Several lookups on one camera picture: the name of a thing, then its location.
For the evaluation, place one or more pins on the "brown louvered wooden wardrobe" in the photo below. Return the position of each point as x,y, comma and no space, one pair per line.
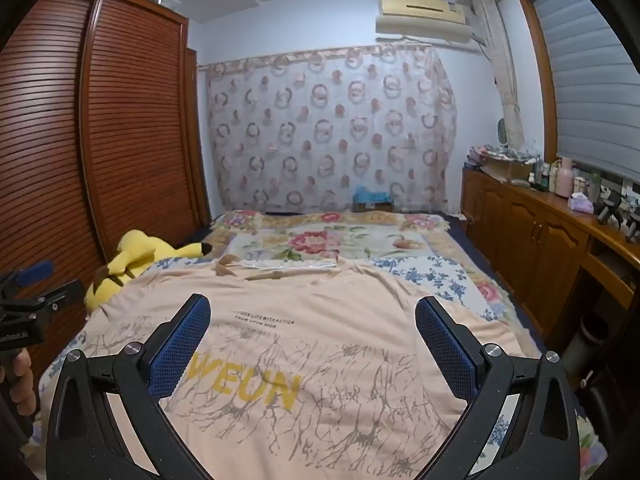
99,134

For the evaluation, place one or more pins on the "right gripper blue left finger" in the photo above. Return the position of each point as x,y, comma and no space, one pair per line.
84,440

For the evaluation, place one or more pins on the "grey window roller blind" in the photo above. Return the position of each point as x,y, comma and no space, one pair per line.
595,87

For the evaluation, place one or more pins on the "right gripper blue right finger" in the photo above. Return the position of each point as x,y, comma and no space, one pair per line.
541,441

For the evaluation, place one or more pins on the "pink circle patterned curtain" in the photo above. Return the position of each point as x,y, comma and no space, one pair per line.
308,131

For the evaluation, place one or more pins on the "brown wooden sideboard cabinet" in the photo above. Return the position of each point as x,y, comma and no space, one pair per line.
541,250

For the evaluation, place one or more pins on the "purple tissue pack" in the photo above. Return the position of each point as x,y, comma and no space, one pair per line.
580,203

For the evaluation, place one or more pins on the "person's left hand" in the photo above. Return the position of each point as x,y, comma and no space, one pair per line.
22,392

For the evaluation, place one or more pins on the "blue floral white blanket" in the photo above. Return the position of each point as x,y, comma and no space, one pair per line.
440,274

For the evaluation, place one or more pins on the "pink bottle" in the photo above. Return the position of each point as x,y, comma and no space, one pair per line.
564,182

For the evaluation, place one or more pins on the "beige lace side curtain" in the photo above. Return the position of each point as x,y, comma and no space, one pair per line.
502,63

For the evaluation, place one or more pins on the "pink floral bed quilt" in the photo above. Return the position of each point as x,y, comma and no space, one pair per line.
426,249

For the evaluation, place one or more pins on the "white wall air conditioner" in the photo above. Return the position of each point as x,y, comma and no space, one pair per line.
437,19

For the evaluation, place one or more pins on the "peach printed t-shirt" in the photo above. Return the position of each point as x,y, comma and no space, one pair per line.
305,359

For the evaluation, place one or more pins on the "small round desk fan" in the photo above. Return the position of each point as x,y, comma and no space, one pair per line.
503,137

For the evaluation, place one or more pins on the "teal item on box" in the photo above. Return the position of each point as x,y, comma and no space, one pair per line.
364,200

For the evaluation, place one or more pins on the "yellow Pikachu plush toy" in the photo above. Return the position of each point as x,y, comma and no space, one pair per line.
135,253

